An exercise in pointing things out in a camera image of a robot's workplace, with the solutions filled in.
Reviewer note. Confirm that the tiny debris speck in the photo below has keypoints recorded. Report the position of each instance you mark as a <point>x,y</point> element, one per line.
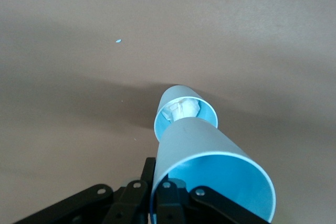
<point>118,41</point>

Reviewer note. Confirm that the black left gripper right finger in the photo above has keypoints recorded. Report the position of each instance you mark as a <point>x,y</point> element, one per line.
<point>173,205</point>

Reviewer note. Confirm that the crumpled white paper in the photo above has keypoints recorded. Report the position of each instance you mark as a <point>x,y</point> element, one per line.
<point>181,111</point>

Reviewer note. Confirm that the blue cup holding white paper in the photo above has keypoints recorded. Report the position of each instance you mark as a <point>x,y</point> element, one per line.
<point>181,93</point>

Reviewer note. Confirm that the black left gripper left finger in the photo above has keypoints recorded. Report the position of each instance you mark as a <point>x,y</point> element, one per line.
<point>126,203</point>

